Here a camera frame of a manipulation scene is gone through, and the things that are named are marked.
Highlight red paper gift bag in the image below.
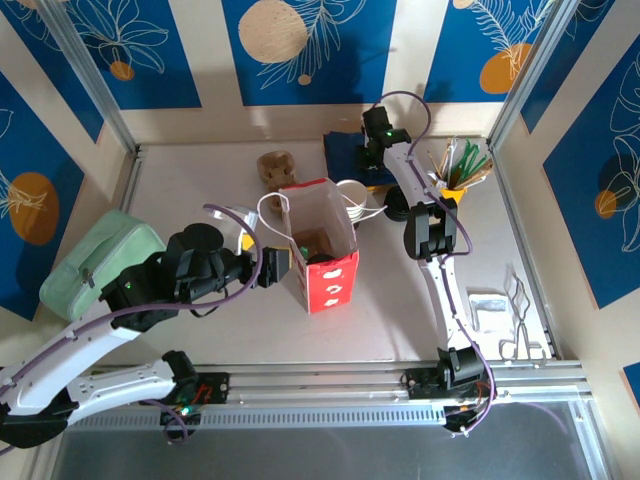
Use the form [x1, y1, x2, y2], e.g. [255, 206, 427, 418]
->
[257, 177, 389, 316]

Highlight flat wooden stirrer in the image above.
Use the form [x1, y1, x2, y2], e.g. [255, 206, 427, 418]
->
[459, 164, 495, 191]

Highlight grey metal sheet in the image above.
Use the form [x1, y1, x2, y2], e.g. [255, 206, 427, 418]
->
[34, 428, 614, 480]

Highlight aluminium frame post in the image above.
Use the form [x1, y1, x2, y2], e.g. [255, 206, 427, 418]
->
[37, 0, 147, 156]
[487, 0, 617, 154]

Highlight white paper wrapped straw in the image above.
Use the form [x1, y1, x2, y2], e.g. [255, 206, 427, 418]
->
[439, 138, 459, 176]

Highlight metal wire tongs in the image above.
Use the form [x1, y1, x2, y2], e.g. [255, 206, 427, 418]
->
[498, 264, 549, 370]

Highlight navy paper napkin stack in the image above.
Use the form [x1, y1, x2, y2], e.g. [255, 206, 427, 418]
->
[322, 130, 401, 187]

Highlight stacked paper cups black print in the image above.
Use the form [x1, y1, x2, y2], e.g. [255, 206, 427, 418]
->
[335, 178, 370, 232]

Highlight aluminium arm base rail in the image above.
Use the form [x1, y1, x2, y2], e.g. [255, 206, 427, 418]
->
[49, 358, 586, 434]

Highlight green plastic stirrer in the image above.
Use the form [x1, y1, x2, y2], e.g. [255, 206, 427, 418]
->
[454, 154, 494, 186]
[449, 138, 479, 187]

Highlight mint green zip pouch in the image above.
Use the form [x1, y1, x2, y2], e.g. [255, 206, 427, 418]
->
[38, 209, 167, 321]

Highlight small circuit board with wires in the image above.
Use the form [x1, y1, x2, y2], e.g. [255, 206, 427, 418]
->
[443, 402, 501, 441]
[158, 404, 201, 447]

